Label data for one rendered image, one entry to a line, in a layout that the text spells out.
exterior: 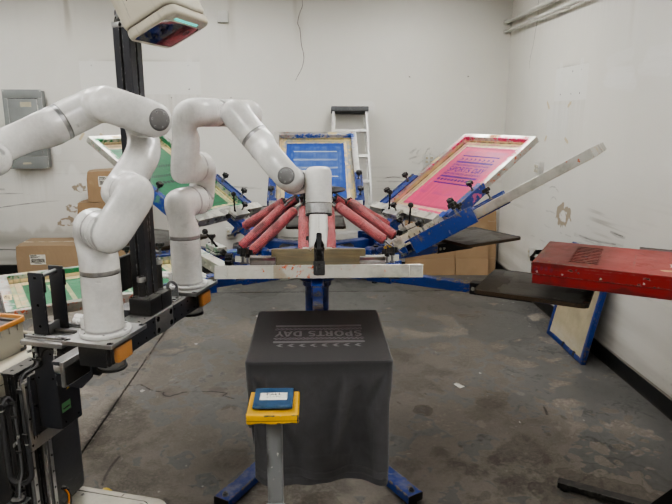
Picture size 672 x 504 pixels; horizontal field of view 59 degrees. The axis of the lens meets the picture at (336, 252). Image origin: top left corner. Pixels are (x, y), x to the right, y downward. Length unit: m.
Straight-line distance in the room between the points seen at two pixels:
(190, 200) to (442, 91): 4.82
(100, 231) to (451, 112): 5.34
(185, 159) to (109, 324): 0.57
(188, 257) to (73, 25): 5.06
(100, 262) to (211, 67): 4.99
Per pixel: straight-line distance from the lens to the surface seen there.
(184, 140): 1.85
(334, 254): 2.25
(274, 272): 1.66
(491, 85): 6.58
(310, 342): 1.96
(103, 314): 1.56
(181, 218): 1.89
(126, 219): 1.45
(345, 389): 1.86
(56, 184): 6.89
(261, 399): 1.56
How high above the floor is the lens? 1.67
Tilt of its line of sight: 13 degrees down
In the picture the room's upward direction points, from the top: straight up
